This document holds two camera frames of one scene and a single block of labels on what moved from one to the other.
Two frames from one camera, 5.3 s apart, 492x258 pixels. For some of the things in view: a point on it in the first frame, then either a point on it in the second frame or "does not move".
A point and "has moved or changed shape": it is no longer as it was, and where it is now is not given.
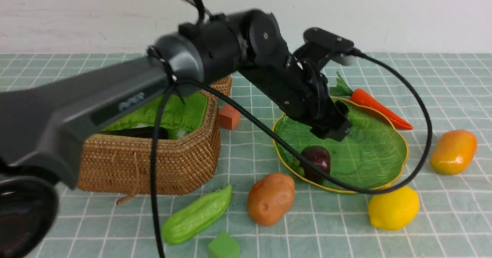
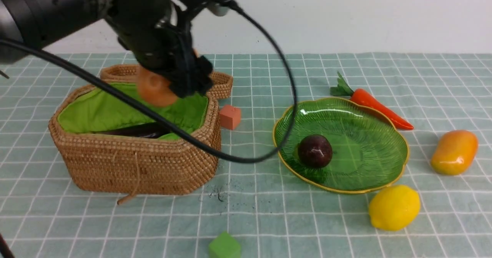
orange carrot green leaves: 363,98 does not move
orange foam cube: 229,117 does not move
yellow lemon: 394,210 does not move
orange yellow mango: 455,150 does not move
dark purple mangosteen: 320,156 has moved or changed shape
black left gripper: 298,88 to 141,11
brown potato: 270,197 has moved or changed shape
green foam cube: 223,246 does not move
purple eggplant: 147,132 does not move
